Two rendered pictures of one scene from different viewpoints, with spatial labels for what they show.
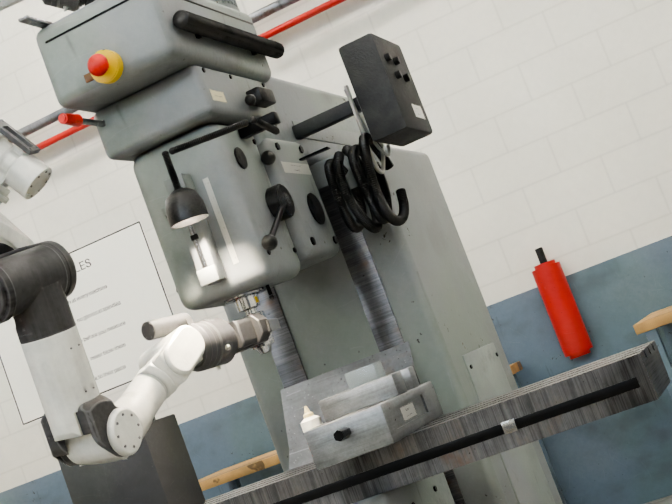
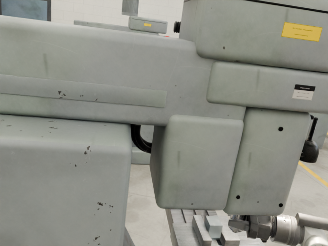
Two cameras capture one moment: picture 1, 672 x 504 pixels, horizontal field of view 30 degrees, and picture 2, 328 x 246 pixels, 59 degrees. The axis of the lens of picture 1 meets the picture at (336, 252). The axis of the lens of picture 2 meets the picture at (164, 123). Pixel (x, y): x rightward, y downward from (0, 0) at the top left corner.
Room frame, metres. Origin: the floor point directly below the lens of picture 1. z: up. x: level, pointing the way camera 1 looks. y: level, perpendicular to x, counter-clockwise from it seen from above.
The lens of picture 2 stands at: (3.03, 0.75, 1.78)
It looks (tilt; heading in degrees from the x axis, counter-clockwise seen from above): 18 degrees down; 241
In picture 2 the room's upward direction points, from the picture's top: 8 degrees clockwise
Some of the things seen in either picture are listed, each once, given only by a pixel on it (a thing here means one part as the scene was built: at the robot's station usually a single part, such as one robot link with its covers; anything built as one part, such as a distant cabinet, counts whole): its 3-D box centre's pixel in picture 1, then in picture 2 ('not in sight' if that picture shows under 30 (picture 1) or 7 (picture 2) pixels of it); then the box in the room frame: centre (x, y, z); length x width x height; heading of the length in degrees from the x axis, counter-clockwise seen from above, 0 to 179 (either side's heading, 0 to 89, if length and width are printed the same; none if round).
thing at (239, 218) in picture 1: (217, 217); (252, 152); (2.41, 0.19, 1.47); 0.21 x 0.19 x 0.32; 71
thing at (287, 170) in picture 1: (257, 216); (189, 147); (2.59, 0.13, 1.47); 0.24 x 0.19 x 0.26; 71
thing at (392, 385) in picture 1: (362, 396); (225, 231); (2.29, 0.05, 1.05); 0.15 x 0.06 x 0.04; 72
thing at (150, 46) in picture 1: (161, 57); (277, 30); (2.42, 0.19, 1.81); 0.47 x 0.26 x 0.16; 161
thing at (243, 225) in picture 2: not in sight; (238, 225); (2.42, 0.22, 1.24); 0.06 x 0.02 x 0.03; 142
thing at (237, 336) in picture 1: (226, 340); (266, 226); (2.33, 0.25, 1.23); 0.13 x 0.12 x 0.10; 52
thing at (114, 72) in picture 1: (106, 66); not in sight; (2.19, 0.27, 1.76); 0.06 x 0.02 x 0.06; 71
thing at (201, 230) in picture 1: (195, 229); not in sight; (2.30, 0.23, 1.45); 0.04 x 0.04 x 0.21; 71
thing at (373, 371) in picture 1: (368, 382); (212, 226); (2.35, 0.03, 1.07); 0.06 x 0.05 x 0.06; 72
